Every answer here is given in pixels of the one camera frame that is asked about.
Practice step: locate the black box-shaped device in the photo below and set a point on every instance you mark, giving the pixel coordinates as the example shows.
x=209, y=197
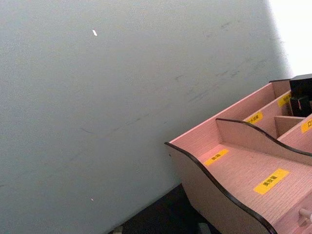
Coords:
x=301, y=90

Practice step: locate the white drawer knob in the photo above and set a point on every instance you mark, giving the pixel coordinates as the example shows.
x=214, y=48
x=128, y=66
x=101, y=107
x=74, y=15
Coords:
x=305, y=213

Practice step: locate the pale grey wall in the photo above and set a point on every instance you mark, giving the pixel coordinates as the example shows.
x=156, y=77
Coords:
x=97, y=97

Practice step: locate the black table cloth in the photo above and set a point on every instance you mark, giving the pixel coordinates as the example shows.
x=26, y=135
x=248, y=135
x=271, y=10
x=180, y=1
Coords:
x=168, y=217

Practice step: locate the pink wooden desk organizer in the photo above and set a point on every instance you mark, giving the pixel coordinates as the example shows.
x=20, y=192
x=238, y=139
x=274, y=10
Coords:
x=239, y=175

